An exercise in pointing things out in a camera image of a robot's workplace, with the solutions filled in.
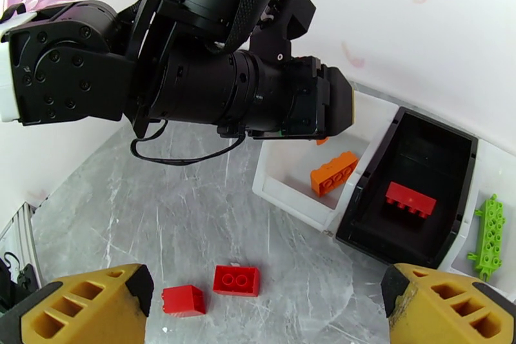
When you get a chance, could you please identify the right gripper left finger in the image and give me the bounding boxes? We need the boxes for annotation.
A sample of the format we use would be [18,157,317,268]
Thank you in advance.
[0,264,155,344]

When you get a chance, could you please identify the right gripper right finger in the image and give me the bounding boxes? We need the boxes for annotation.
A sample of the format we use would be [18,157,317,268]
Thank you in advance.
[381,262,516,344]

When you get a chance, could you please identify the long green lego plate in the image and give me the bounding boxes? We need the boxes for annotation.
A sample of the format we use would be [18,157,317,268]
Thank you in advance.
[467,193,507,283]

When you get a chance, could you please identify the white plastic bin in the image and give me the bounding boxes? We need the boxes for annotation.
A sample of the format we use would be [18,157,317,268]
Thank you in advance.
[252,90,400,233]
[437,139,516,303]

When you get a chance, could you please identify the red lego brick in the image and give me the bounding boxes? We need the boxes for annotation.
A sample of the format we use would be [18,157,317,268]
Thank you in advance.
[161,285,207,318]
[212,265,261,298]
[384,181,437,219]

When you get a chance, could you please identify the black plastic bin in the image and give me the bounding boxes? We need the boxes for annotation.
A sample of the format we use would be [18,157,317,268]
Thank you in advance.
[335,106,479,269]

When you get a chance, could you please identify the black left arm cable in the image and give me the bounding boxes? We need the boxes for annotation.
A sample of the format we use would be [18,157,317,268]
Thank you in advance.
[130,120,247,167]

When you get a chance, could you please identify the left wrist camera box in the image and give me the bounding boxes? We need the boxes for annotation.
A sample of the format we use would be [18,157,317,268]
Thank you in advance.
[249,0,317,61]

